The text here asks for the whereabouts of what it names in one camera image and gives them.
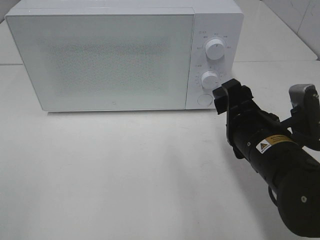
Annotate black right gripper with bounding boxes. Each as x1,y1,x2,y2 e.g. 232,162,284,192
212,78,300,175

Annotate round white door button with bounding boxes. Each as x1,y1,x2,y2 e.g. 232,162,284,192
197,94,213,107

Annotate white timer knob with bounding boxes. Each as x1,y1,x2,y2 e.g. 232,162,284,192
201,71,219,90

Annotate white microwave door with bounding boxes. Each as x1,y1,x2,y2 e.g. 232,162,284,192
6,9,194,112

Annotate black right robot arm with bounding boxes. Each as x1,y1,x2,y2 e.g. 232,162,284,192
212,79,320,238

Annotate upper white power knob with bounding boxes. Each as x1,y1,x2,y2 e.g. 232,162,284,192
205,38,226,60

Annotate white microwave oven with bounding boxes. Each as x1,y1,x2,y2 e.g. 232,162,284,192
5,0,244,110

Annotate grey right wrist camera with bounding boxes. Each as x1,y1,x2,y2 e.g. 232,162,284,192
288,83,320,114

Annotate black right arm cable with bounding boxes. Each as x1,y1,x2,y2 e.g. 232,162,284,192
267,186,280,207

